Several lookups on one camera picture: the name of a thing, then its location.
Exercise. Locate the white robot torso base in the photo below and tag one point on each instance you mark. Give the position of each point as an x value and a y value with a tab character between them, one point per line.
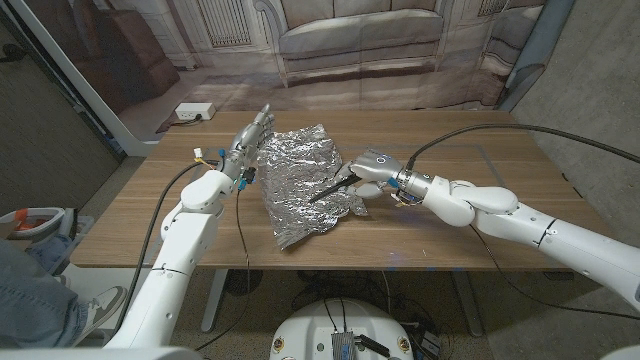
310	330

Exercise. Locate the printed living room backdrop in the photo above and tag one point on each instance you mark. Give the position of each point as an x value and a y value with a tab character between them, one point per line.
350	50

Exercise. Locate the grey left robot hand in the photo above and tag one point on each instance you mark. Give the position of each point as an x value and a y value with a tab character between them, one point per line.
245	147

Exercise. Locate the white grey sneaker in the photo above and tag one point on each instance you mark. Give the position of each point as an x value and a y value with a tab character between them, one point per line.
102	305

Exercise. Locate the aluminum foil sheet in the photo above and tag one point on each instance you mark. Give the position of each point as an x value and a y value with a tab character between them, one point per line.
295	200

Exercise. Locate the black TV remote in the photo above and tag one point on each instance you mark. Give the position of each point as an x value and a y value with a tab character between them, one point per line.
332	190

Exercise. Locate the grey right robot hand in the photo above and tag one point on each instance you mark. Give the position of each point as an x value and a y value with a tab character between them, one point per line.
377	167

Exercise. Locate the black connector bar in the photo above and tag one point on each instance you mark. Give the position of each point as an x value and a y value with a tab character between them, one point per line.
374	346

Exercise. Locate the dark round floor fan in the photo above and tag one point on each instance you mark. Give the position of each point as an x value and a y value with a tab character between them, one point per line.
243	282

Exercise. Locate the person leg in jeans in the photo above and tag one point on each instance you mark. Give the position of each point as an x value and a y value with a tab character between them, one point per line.
30	300

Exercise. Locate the grey power adapter box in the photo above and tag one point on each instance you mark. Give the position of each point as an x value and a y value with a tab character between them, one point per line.
431	342

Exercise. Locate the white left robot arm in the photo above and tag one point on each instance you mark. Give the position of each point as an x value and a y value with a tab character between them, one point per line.
175	260

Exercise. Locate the white power strip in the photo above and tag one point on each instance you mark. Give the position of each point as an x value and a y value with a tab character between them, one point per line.
192	111

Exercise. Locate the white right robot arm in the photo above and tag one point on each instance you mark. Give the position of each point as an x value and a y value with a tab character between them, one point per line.
500	205

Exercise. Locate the white backdrop frame pole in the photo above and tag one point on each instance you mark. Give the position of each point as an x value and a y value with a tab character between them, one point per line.
75	77

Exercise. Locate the blue fabric bundle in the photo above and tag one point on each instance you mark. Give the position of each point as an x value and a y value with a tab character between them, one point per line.
47	250

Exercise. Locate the white container with orange item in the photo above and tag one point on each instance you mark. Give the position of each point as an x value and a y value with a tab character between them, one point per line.
47	215

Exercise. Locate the grey blue backdrop pole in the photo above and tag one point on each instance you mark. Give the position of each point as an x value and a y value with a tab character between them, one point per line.
537	50

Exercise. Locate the grey finned module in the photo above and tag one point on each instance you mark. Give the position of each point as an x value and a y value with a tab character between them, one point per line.
343	347

